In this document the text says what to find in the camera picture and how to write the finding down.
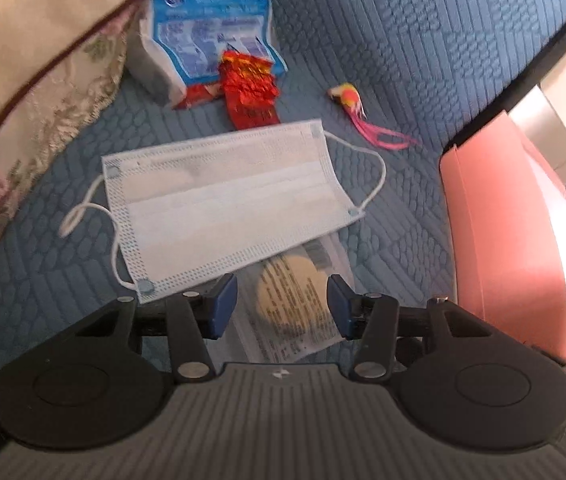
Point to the blue tissue packet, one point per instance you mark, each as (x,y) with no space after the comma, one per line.
(198,35)

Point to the red foil packet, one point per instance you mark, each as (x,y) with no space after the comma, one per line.
(248,95)

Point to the blue face mask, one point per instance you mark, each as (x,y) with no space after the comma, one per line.
(223,200)

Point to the beige floral pillow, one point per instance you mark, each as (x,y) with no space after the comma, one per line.
(38,60)

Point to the pink storage box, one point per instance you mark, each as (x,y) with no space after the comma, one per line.
(503,220)

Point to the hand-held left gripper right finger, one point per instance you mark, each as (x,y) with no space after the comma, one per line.
(340,310)

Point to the blue quilted bed cover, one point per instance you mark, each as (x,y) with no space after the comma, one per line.
(413,35)

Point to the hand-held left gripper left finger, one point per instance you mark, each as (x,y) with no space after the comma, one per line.
(223,305)

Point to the clear packet with round puff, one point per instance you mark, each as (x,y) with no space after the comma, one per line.
(288,300)

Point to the pink tassel toy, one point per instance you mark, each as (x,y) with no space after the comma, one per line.
(350,97)

